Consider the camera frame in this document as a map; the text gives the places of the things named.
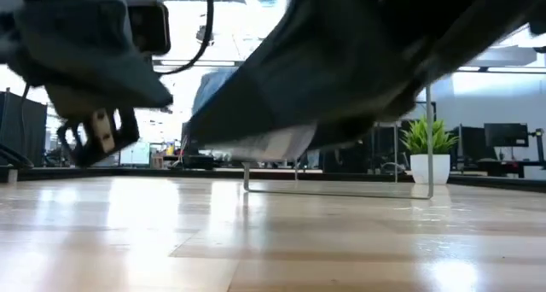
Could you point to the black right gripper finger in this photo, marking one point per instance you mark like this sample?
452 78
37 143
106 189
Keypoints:
264 144

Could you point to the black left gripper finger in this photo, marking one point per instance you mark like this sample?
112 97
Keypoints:
130 132

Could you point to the black monitor on arm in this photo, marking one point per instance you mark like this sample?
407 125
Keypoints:
505 135

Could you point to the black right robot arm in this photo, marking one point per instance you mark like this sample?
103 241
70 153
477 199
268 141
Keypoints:
490 10

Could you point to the white cabinet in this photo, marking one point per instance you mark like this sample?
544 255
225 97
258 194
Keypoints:
136 153

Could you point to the mint green perforated metal shelf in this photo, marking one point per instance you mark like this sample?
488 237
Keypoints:
428 155

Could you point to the green plant in white pot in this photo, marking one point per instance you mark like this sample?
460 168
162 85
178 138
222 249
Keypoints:
431 168

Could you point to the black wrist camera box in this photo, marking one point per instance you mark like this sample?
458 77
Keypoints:
149 23

